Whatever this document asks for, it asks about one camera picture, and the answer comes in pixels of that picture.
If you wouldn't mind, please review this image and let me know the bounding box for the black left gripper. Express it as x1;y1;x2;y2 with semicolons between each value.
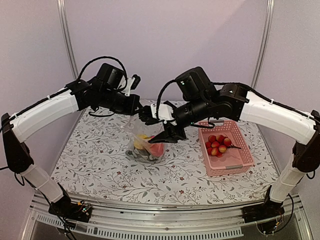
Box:
99;88;144;115

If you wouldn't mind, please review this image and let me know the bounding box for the orange red mango toy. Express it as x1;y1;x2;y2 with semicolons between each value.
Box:
148;143;165;158

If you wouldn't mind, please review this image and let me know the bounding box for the clear zip top bag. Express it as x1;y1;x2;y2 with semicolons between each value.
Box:
124;115;166;163

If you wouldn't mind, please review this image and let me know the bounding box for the yellow lemon toy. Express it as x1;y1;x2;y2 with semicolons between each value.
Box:
133;134;150;150

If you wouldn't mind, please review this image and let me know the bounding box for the red yellow peach toy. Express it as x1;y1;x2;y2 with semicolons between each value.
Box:
208;135;217;143

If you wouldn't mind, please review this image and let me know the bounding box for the red yellow apple toy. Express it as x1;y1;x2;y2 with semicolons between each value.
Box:
216;134;226;143

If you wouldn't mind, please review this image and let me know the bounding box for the small red peach toy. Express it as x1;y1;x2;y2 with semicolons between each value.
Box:
218;145;228;154

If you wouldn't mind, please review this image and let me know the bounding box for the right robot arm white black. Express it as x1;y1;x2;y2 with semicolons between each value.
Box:
150;66;320;218

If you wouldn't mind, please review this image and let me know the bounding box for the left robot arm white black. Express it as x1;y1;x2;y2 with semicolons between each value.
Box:
1;63;141;217

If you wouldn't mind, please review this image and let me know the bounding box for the floral patterned tablecloth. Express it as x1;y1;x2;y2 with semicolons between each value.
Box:
51;108;278;205

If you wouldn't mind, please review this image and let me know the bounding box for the pink perforated plastic basket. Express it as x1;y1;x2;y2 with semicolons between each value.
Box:
198;120;254;177

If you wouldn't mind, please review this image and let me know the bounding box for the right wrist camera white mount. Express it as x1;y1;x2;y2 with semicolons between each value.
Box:
138;101;175;126

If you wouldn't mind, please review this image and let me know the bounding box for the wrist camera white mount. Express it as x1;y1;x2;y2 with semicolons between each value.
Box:
138;101;175;126
119;74;141;97

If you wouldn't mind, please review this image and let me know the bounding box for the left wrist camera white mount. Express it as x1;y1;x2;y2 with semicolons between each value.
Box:
119;74;141;97

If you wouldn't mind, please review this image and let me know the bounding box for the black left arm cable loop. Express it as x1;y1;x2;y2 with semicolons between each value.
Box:
77;56;128;81

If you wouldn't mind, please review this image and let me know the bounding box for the front aluminium rail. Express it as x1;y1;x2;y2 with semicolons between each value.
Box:
21;193;313;240

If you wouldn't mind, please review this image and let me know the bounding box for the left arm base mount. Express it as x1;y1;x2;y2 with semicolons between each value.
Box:
48;184;93;223

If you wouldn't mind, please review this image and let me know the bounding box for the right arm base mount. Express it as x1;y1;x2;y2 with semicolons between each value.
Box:
241;200;285;235

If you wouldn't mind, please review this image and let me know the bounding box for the left aluminium frame post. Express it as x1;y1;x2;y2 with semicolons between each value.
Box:
56;0;79;79

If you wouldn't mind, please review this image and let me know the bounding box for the aluminium frame post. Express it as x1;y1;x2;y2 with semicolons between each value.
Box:
250;0;275;89
56;0;79;79

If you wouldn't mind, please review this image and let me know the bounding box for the right aluminium frame post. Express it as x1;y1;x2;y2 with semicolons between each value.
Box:
250;0;275;89

